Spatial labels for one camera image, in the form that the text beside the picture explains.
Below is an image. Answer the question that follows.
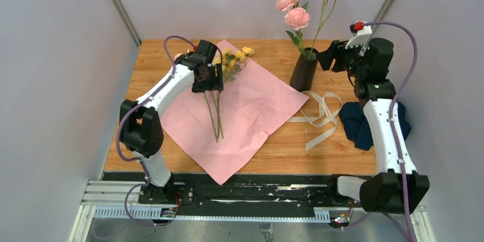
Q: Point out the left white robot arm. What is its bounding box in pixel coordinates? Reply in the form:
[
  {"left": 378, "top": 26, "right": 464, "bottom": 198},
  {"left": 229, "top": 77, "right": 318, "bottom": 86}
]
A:
[{"left": 115, "top": 40, "right": 224, "bottom": 204}]

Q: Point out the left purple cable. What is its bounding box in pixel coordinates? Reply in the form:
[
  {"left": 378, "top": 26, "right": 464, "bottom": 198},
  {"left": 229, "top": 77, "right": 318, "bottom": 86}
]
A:
[{"left": 115, "top": 35, "right": 224, "bottom": 227}]

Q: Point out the cream printed ribbon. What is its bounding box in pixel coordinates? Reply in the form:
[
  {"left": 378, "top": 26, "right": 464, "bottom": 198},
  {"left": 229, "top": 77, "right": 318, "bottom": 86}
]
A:
[{"left": 287, "top": 91, "right": 343, "bottom": 151}]

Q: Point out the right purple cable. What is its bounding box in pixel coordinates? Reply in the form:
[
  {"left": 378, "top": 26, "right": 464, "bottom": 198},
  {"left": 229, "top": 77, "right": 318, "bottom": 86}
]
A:
[{"left": 332, "top": 21, "right": 419, "bottom": 242}]

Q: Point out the pale pink rose stem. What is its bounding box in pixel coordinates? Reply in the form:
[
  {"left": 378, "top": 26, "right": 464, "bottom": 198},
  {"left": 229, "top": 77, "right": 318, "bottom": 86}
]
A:
[{"left": 174, "top": 50, "right": 219, "bottom": 143}]

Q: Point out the light pink rose stem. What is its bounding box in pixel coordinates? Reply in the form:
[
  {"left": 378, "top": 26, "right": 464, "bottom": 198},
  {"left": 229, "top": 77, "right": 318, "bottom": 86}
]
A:
[{"left": 211, "top": 91, "right": 224, "bottom": 139}]

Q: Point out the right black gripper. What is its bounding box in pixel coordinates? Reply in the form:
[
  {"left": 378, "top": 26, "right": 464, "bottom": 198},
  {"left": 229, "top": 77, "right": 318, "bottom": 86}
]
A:
[{"left": 316, "top": 37, "right": 368, "bottom": 79}]

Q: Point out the aluminium frame rail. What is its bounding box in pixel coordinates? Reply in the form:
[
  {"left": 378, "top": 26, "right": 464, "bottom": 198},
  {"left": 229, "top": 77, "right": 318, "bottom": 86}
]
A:
[{"left": 68, "top": 179, "right": 435, "bottom": 242}]

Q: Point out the pink paper bouquet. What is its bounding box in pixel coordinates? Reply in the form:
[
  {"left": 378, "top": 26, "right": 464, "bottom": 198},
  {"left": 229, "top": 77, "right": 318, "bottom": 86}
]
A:
[{"left": 162, "top": 40, "right": 308, "bottom": 184}]

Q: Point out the dark blue cloth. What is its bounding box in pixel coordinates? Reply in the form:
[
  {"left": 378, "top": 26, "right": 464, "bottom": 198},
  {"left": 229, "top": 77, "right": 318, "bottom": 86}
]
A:
[{"left": 340, "top": 101, "right": 412, "bottom": 151}]

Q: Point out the black cylindrical vase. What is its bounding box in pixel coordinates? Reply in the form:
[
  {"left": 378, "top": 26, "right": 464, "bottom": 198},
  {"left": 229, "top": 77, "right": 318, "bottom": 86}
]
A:
[{"left": 290, "top": 48, "right": 318, "bottom": 92}]

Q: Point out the purple cable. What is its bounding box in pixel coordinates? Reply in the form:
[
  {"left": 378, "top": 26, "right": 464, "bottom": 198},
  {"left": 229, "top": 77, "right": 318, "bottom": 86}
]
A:
[
  {"left": 332, "top": 21, "right": 419, "bottom": 242},
  {"left": 115, "top": 35, "right": 224, "bottom": 227}
]

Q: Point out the yellow rose stem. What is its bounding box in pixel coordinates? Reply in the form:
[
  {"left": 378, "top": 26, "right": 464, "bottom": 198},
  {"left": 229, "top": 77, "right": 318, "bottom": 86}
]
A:
[{"left": 214, "top": 47, "right": 255, "bottom": 127}]

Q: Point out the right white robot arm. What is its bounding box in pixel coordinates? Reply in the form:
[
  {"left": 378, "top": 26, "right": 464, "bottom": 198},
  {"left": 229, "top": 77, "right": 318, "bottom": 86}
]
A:
[{"left": 316, "top": 38, "right": 430, "bottom": 214}]

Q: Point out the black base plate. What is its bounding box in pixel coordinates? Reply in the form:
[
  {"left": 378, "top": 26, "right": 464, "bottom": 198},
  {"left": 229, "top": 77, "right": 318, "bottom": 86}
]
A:
[{"left": 102, "top": 172, "right": 370, "bottom": 224}]

